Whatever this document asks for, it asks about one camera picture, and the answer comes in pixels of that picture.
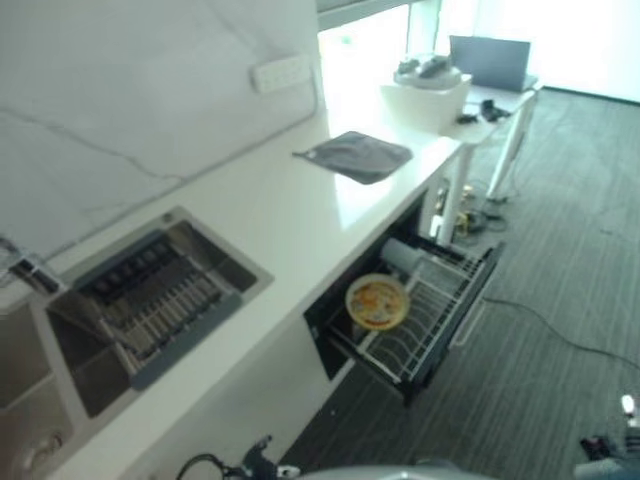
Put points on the grey dish cloth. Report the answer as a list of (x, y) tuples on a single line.
[(355, 155)]

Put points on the white square container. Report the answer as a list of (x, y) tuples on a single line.
[(425, 107)]

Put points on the small black desk item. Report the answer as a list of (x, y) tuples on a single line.
[(468, 119)]

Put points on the grey-blue sink drain rack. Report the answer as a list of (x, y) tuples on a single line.
[(165, 310)]

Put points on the yellow patterned plate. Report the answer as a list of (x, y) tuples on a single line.
[(377, 301)]

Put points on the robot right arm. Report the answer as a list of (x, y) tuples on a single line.
[(617, 452)]

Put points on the small stainless steel sink basin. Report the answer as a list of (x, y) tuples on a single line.
[(27, 370)]

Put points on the white wall power strip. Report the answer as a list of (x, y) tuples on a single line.
[(281, 72)]

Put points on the black device on desk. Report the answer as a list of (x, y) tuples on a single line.
[(492, 110)]

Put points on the black dishwasher drawer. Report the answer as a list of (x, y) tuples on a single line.
[(450, 320)]

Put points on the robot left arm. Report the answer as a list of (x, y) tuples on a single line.
[(260, 457)]

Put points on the grey cup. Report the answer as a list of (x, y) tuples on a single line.
[(400, 256)]

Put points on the white desk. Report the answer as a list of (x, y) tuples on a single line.
[(482, 127)]

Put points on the silver robot torso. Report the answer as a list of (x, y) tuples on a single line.
[(385, 472)]

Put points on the grey laptop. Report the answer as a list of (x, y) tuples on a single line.
[(492, 62)]

